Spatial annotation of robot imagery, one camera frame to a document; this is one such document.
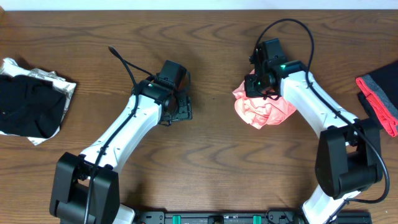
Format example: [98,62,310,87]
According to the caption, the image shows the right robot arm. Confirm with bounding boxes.
[244,39,383,223]

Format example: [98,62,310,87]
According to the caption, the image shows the red grey black garment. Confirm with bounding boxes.
[355,61,397,137]

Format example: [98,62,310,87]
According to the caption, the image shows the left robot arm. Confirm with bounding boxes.
[49,60,192,224]

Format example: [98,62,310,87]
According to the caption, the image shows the black mounting rail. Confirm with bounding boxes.
[133,208,373,224]

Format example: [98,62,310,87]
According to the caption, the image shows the white patterned garment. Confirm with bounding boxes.
[1,58,76,146]

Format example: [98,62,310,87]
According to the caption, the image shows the pink printed shirt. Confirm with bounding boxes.
[232,81,297,129]

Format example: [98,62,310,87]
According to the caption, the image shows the black folded garment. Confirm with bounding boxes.
[1,75,67,139]

